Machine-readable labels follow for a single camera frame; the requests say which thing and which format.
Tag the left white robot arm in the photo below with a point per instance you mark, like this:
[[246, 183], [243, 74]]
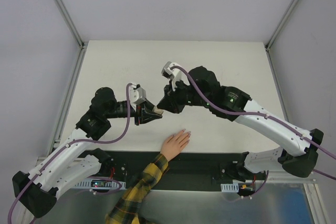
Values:
[[39, 189]]

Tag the yellow plaid sleeve forearm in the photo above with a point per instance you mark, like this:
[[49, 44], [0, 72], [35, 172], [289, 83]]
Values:
[[128, 206]]

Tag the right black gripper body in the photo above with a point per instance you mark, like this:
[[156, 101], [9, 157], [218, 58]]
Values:
[[172, 96]]

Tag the left aluminium frame rail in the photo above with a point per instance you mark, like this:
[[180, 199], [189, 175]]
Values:
[[66, 102]]

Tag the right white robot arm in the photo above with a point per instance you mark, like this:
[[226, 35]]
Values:
[[237, 106]]

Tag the white cable duct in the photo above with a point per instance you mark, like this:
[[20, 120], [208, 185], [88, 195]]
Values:
[[230, 188], [103, 184]]

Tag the aluminium frame post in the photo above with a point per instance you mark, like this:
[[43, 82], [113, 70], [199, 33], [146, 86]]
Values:
[[69, 22], [284, 19]]

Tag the beige nail polish bottle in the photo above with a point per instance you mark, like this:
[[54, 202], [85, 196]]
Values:
[[157, 110]]

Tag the aluminium frame rail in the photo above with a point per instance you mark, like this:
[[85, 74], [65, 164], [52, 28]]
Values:
[[66, 102], [301, 150]]

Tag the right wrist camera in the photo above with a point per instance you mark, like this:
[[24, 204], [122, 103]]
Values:
[[174, 75]]

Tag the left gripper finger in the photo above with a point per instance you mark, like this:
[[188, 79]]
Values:
[[149, 105], [150, 116]]

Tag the left aluminium frame post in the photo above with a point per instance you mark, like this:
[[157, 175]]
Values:
[[69, 22]]

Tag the person's hand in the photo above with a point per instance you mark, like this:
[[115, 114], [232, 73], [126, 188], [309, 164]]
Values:
[[174, 144]]

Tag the right white cable duct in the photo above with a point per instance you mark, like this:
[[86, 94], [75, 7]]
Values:
[[230, 188]]

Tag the right aluminium frame rail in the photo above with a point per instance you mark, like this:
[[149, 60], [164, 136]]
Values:
[[301, 150]]

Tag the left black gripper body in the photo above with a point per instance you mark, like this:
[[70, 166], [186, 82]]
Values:
[[140, 115]]

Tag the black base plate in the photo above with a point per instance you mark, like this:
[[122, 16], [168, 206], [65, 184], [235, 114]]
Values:
[[187, 172]]

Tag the left white cable duct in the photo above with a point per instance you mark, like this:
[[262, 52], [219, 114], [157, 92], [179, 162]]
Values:
[[103, 184]]

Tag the right aluminium frame post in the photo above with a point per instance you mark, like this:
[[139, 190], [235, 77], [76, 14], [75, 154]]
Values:
[[284, 19]]

